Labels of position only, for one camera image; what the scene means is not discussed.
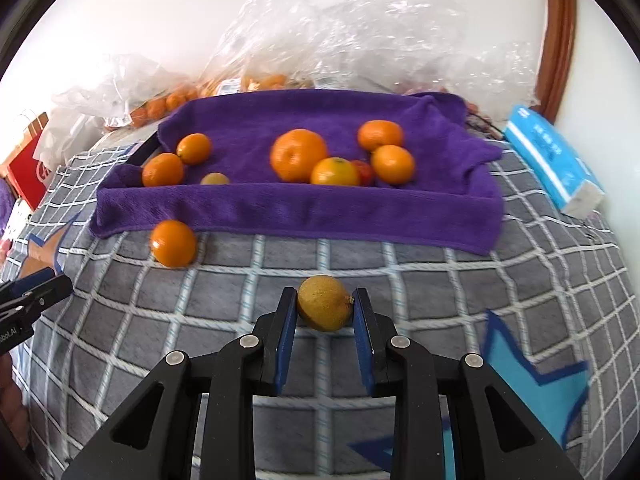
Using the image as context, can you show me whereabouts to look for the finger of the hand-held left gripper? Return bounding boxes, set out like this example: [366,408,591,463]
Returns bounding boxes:
[0,266,57,306]
[20,273,74,317]

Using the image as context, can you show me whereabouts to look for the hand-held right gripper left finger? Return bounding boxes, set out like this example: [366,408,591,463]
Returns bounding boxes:
[62,287,299,480]

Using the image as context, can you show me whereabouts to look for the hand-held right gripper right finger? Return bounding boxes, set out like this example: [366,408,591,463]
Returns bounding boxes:
[351,287,586,480]

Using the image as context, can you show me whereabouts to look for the black tray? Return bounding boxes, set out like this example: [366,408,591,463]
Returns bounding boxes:
[127,135,162,168]

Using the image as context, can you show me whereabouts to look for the small red tomato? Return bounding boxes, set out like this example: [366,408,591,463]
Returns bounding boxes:
[350,160,376,187]

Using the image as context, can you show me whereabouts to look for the large orange mandarin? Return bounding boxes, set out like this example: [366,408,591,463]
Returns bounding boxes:
[270,129,329,184]

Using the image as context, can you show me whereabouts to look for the person's left hand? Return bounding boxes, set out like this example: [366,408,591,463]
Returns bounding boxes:
[0,355,28,456]

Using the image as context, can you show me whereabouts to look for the purple plush cloth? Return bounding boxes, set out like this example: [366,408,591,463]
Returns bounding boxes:
[0,180,16,231]

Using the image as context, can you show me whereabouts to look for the grey checkered star blanket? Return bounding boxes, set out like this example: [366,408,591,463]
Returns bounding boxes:
[0,140,633,480]

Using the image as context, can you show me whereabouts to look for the red paper bag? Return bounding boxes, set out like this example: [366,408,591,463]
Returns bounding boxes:
[5,132,56,211]

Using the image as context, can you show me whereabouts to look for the purple towel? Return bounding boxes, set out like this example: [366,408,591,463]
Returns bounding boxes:
[89,89,505,256]

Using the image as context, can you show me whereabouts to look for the white plastic bag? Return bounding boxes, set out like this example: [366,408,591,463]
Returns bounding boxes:
[35,105,108,168]

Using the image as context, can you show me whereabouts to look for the clear plastic bag of mandarins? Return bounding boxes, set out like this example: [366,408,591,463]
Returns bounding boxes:
[52,52,201,133]

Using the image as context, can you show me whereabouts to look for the blue tissue pack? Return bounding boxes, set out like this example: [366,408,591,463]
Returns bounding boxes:
[502,105,606,218]

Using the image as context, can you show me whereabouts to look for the clear bag of red fruit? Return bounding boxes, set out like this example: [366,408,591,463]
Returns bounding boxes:
[395,40,542,116]

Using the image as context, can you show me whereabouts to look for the crumpled clear plastic bag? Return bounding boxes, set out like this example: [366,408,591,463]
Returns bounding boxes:
[305,0,468,93]

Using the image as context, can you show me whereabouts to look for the labelled clear bag of mandarins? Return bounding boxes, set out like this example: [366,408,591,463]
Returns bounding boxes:
[202,0,321,97]

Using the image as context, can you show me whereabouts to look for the brown wooden door frame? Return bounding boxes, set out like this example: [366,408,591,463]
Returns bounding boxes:
[534,0,578,123]

